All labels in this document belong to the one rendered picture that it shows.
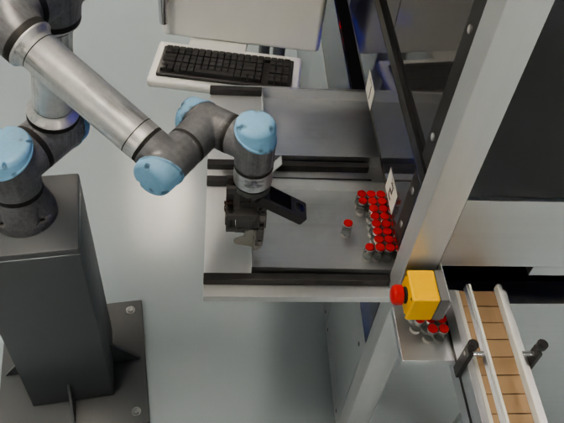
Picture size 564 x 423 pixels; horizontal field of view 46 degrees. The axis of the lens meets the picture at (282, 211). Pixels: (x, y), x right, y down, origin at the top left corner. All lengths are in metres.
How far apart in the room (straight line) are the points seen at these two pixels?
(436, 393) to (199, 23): 1.29
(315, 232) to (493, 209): 0.45
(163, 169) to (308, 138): 0.68
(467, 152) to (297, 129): 0.72
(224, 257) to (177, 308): 0.99
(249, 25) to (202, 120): 0.95
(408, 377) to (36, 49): 1.15
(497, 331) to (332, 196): 0.49
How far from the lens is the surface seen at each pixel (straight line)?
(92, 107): 1.18
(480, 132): 1.09
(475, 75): 1.03
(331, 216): 1.56
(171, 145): 1.16
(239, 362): 2.32
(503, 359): 1.38
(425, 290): 1.29
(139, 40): 3.58
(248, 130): 1.16
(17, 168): 1.53
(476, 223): 1.27
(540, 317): 1.61
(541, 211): 1.29
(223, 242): 1.48
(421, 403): 1.91
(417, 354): 1.39
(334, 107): 1.84
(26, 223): 1.64
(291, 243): 1.49
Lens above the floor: 2.05
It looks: 49 degrees down
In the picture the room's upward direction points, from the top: 7 degrees clockwise
